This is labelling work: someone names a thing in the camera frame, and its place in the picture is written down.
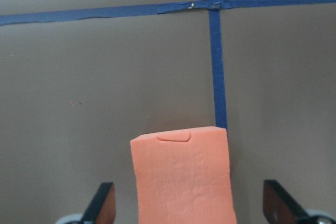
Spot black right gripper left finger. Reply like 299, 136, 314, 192
81, 182, 116, 224

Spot orange foam block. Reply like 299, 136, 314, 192
130, 126, 237, 223

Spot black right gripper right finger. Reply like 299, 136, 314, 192
263, 180, 310, 224

